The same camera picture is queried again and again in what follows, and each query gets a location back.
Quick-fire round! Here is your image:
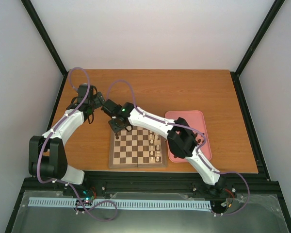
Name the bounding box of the wooden chess board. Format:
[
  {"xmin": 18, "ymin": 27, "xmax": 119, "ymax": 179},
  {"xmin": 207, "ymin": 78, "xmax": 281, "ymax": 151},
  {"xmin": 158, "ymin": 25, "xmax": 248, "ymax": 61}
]
[{"xmin": 109, "ymin": 126, "xmax": 167, "ymax": 168}]

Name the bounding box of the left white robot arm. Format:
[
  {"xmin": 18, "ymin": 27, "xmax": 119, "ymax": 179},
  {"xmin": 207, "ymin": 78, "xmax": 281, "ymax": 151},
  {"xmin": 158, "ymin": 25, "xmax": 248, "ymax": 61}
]
[{"xmin": 29, "ymin": 83, "xmax": 105, "ymax": 196}]

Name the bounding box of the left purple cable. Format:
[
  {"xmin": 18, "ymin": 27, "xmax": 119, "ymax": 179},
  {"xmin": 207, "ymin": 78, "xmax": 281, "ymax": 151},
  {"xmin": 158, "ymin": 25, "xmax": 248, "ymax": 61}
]
[{"xmin": 36, "ymin": 67, "xmax": 119, "ymax": 222}]

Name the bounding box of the black aluminium frame rail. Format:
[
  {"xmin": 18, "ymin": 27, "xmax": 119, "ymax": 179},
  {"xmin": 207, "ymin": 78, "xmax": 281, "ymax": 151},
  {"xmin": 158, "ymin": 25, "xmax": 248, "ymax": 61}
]
[{"xmin": 21, "ymin": 171, "xmax": 281, "ymax": 195}]

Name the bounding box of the light blue cable duct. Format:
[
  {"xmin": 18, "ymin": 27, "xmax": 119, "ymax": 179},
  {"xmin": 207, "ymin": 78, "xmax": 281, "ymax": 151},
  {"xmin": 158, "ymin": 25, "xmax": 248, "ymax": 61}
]
[{"xmin": 28, "ymin": 197, "xmax": 211, "ymax": 212}]

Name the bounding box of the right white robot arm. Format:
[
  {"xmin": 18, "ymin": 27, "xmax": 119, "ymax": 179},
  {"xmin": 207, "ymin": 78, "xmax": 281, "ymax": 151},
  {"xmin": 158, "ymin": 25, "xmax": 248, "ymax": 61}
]
[{"xmin": 101, "ymin": 100, "xmax": 226, "ymax": 197}]

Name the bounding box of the pink plastic tray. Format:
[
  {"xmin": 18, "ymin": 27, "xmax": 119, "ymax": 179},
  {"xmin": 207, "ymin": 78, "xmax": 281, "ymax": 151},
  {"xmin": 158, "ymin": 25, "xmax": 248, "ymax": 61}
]
[{"xmin": 165, "ymin": 110, "xmax": 212, "ymax": 163}]

